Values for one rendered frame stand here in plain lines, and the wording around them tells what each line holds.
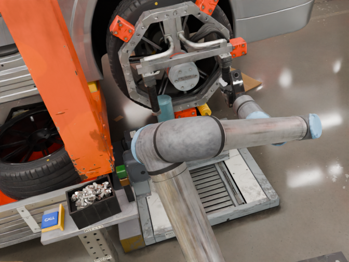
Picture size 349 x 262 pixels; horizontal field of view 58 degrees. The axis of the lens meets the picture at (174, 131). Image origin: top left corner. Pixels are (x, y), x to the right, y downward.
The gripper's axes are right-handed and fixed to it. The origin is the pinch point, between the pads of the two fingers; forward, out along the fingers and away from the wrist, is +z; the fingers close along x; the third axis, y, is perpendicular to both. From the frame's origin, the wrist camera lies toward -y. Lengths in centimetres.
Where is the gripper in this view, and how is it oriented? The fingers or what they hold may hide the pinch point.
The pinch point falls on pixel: (224, 77)
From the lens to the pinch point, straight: 146.9
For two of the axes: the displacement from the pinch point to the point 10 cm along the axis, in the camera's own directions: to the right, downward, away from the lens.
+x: 9.6, -2.6, 1.0
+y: 1.4, 7.7, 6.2
